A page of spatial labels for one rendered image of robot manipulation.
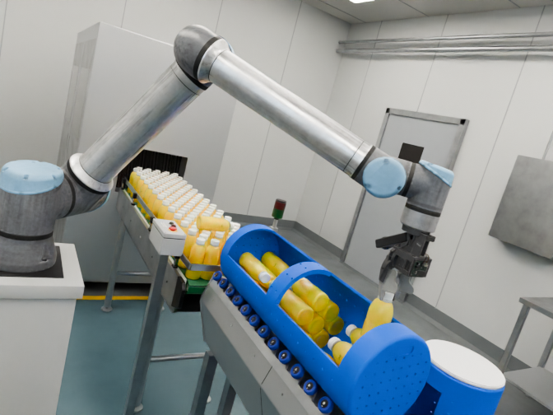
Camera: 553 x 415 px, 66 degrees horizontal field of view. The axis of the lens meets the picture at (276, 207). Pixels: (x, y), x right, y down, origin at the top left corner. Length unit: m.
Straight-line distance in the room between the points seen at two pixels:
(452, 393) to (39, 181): 1.39
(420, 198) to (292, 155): 5.80
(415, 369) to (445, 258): 3.87
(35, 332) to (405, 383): 1.01
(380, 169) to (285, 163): 5.88
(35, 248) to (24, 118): 4.48
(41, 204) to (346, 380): 0.91
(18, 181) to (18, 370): 0.52
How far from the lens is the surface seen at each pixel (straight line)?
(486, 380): 1.65
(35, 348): 1.40
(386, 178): 0.95
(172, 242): 1.87
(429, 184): 1.10
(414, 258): 1.11
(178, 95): 1.23
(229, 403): 2.18
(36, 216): 1.30
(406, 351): 1.21
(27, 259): 1.33
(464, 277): 4.96
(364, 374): 1.13
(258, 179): 6.64
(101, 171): 1.37
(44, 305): 1.33
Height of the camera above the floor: 1.66
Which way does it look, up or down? 11 degrees down
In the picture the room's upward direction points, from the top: 15 degrees clockwise
